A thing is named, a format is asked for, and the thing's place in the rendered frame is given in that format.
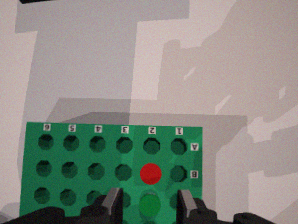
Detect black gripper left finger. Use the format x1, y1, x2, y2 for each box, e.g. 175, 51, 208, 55
2, 187, 123, 224

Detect green tube rack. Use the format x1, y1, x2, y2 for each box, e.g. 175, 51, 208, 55
19, 122, 203, 224

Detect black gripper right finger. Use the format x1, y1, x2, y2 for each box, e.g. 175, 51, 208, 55
176, 190, 275, 224

